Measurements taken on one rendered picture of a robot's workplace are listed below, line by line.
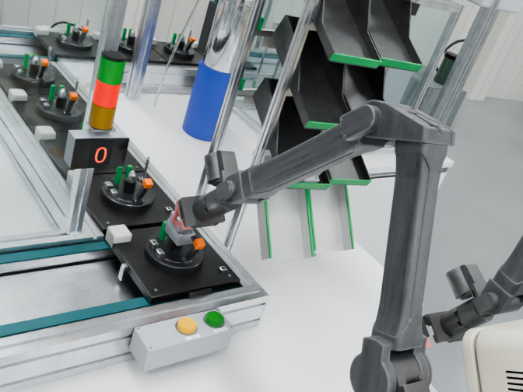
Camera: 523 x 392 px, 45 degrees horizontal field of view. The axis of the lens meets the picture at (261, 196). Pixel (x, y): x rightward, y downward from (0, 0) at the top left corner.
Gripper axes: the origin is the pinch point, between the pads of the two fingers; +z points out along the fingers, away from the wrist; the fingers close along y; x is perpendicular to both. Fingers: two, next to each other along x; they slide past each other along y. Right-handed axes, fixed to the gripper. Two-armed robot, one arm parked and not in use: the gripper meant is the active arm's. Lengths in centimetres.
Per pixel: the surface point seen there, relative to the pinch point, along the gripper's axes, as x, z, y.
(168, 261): 8.5, 4.0, 3.8
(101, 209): -9.1, 21.7, 9.3
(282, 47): -34.5, -21.3, -23.7
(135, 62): -78, 76, -40
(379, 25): -36, -34, -45
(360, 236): 3, 78, -139
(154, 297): 16.1, 0.0, 11.2
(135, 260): 6.7, 8.0, 9.8
